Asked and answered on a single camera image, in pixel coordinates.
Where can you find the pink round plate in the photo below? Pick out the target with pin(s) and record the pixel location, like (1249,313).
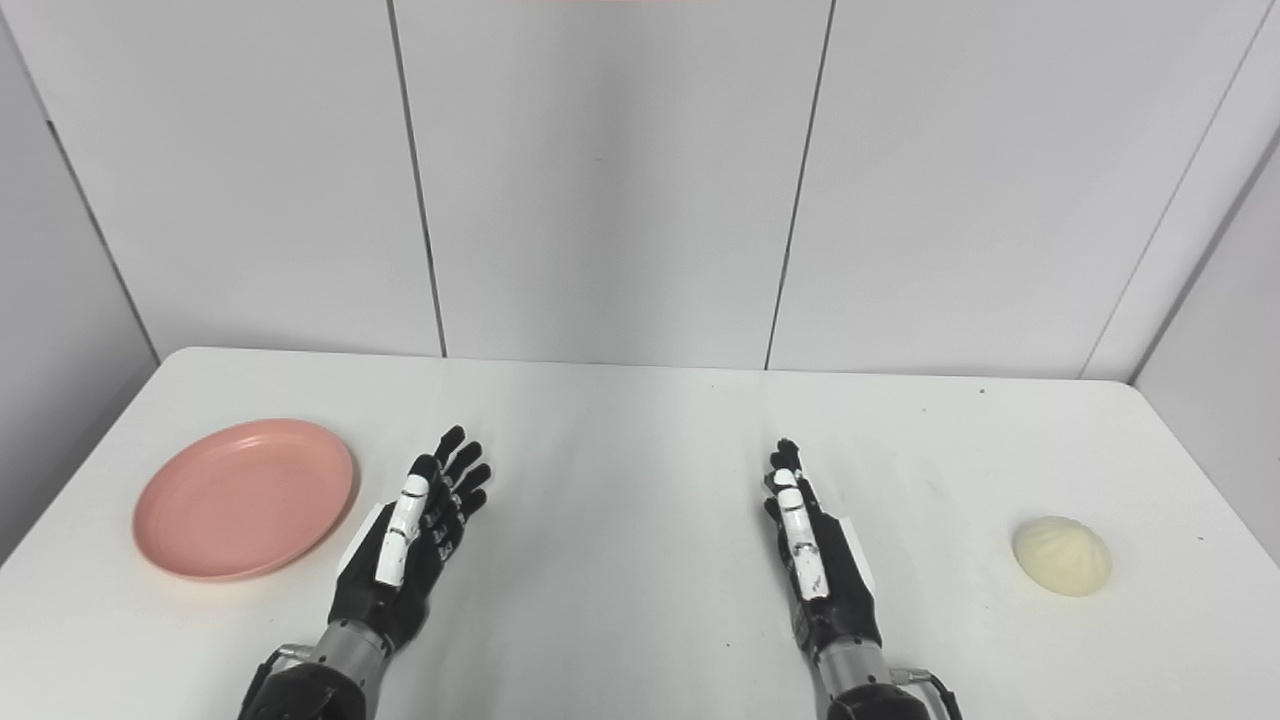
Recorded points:
(245,500)

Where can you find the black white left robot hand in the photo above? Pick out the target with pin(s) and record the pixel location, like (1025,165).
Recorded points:
(385,590)

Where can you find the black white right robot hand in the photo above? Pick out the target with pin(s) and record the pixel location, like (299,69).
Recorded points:
(840,595)

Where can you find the cream steamed bun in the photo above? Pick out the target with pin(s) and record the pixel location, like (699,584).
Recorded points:
(1062,556)

